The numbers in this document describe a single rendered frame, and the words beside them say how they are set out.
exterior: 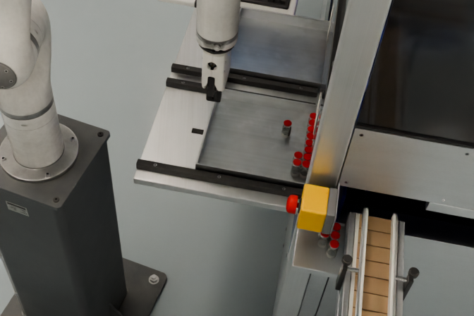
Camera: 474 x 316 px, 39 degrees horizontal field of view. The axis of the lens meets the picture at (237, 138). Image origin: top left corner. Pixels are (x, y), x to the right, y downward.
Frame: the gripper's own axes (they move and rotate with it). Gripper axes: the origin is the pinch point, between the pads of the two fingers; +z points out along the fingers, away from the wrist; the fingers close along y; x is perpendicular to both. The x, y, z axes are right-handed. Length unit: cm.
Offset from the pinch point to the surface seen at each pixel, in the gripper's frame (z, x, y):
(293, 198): 9.0, -20.7, -18.2
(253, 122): 22.2, -8.7, 13.1
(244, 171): 22.2, -8.7, -2.9
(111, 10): 110, 75, 150
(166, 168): 20.4, 9.5, -7.3
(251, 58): 22.2, -4.7, 36.8
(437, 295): 47, -62, -13
